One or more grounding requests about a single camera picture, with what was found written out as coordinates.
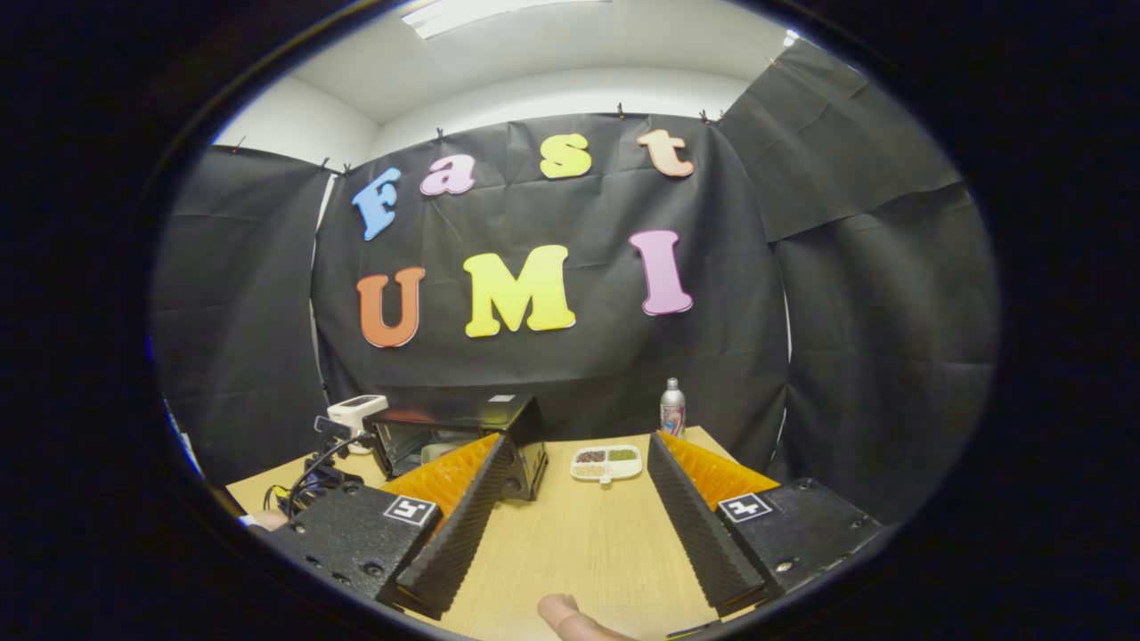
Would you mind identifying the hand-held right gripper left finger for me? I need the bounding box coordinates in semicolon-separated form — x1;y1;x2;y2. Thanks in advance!
267;432;517;620

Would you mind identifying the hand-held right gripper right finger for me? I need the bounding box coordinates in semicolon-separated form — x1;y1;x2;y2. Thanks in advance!
647;430;883;617

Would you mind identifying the black electric oven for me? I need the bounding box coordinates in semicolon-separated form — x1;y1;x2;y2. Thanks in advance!
363;394;550;502

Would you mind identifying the white toaster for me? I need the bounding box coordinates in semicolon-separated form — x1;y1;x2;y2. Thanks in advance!
327;394;390;455

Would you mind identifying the white divided snack dish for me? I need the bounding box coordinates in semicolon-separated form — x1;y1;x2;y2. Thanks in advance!
570;444;643;486

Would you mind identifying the black backdrop cloth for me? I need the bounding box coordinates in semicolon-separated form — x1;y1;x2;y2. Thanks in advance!
151;40;998;526

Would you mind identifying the large ceiling light panel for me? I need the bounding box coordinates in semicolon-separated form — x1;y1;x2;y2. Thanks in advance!
401;0;615;41

